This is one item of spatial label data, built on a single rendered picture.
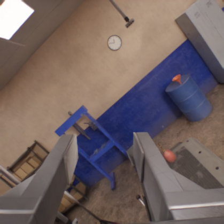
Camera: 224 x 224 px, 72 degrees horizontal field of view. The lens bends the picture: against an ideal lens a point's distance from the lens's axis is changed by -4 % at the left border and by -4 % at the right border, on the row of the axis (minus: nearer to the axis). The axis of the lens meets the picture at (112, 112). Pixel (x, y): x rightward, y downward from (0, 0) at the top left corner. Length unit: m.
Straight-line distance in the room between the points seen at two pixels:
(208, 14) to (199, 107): 1.79
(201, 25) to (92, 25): 2.20
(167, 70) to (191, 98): 0.94
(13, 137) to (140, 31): 4.00
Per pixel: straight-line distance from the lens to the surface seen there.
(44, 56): 4.01
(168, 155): 1.09
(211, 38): 3.87
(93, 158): 3.78
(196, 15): 3.78
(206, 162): 1.01
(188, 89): 3.41
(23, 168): 4.59
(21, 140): 4.69
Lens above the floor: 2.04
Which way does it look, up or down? 12 degrees down
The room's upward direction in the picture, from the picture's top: 43 degrees counter-clockwise
